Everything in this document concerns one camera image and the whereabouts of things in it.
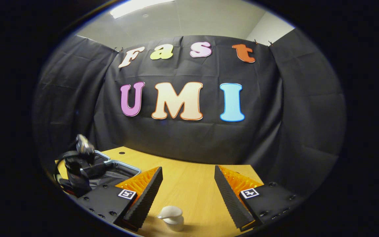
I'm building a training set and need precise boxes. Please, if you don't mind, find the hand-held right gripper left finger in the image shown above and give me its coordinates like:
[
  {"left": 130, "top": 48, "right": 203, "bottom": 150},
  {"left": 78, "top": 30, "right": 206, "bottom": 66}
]
[{"left": 75, "top": 166, "right": 164, "bottom": 232}]

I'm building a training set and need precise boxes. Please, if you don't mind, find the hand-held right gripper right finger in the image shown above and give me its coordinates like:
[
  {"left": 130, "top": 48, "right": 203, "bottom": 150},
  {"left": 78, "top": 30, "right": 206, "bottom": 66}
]
[{"left": 214, "top": 165, "right": 303, "bottom": 232}]

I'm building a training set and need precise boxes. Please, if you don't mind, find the black backdrop cloth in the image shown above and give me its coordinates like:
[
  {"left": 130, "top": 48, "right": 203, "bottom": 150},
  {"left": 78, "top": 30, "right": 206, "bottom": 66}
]
[{"left": 33, "top": 28, "right": 347, "bottom": 199}]

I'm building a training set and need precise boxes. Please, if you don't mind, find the ceiling light panel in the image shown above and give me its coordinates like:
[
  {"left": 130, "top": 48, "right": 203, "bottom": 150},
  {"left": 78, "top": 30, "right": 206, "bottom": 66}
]
[{"left": 110, "top": 0, "right": 176, "bottom": 19}]

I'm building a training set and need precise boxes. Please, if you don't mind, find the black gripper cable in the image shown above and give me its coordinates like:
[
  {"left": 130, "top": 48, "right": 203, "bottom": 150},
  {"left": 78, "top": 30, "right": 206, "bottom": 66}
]
[{"left": 54, "top": 150, "right": 79, "bottom": 193}]

